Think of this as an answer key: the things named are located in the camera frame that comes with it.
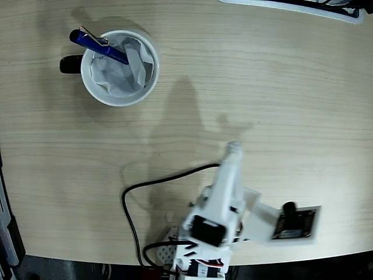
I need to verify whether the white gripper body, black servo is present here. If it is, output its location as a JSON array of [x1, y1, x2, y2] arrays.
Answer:
[[181, 185, 263, 251]]

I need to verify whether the blue pen with metal clip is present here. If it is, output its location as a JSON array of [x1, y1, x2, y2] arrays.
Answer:
[[69, 26, 131, 65]]

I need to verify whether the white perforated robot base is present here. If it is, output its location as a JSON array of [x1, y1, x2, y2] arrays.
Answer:
[[156, 227, 183, 265]]

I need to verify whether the red table clamp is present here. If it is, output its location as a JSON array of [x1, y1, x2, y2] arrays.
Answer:
[[141, 264, 173, 280]]

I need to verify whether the crumpled white paper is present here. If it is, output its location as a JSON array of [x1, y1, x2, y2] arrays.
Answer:
[[89, 34, 155, 97]]

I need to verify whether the white flat device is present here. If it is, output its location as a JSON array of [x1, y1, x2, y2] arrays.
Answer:
[[218, 0, 365, 25]]

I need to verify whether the black camera cable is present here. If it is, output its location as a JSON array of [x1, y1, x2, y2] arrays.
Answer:
[[121, 163, 222, 277]]

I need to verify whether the white mug with black handle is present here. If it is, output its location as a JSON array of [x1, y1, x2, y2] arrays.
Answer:
[[59, 29, 161, 108]]

